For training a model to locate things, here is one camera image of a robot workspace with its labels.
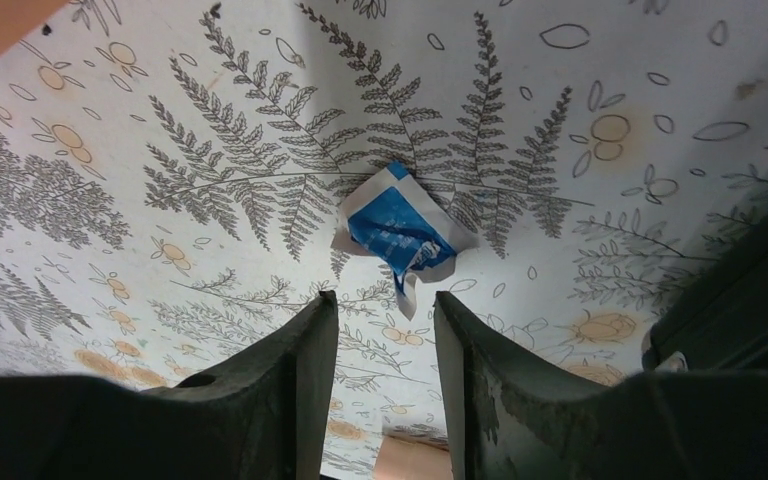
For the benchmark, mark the small blue white sachet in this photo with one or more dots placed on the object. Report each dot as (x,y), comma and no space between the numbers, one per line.
(392,217)

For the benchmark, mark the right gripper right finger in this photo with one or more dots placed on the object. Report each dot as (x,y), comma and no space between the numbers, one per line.
(510,414)

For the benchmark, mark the black foam-lined case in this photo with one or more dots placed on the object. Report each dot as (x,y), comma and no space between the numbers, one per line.
(721,320)

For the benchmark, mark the floral tablecloth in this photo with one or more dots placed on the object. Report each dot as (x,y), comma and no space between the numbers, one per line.
(171,172)

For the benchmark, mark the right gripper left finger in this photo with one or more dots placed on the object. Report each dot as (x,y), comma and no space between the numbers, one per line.
(260,414)

